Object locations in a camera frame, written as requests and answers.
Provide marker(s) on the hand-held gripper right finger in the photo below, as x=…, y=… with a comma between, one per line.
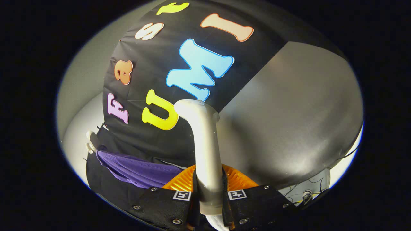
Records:
x=257, y=205

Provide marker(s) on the white garment steamer head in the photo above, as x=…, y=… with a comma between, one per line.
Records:
x=207, y=154

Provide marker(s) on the cream plastic clothes hanger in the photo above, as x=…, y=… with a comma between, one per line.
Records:
x=91, y=142

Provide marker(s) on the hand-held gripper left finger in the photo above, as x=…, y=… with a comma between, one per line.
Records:
x=160, y=205

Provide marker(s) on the purple jacket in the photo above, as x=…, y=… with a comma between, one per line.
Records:
x=138, y=171

